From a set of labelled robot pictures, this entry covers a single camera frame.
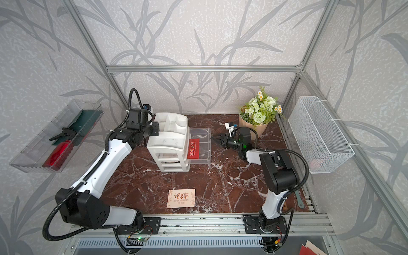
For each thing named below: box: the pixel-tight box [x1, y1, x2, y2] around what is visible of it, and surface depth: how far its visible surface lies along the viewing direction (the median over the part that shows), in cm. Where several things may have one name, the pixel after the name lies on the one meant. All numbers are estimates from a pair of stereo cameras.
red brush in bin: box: [42, 139, 74, 172], surface depth 59 cm
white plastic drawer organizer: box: [146, 112, 191, 173], surface depth 83 cm
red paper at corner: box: [299, 243, 318, 255], surface depth 69 cm
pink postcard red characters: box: [166, 188, 196, 209], surface depth 84 cm
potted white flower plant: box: [239, 86, 286, 141], surface depth 86 cm
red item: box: [187, 138, 201, 160], surface depth 94 cm
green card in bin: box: [51, 109, 103, 147], surface depth 69 cm
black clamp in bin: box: [48, 126, 77, 142], surface depth 67 cm
